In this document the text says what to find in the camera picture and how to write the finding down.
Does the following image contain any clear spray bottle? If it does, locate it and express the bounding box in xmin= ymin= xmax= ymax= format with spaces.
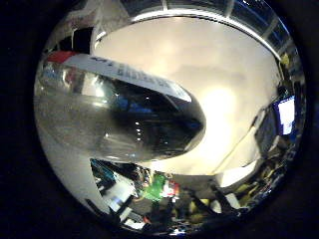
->
xmin=34 ymin=50 xmax=207 ymax=163

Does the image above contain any green circuit board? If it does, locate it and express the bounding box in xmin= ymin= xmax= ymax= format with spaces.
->
xmin=144 ymin=173 xmax=169 ymax=202

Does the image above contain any lit computer monitor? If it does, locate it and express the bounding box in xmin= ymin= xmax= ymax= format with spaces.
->
xmin=274 ymin=96 xmax=297 ymax=135

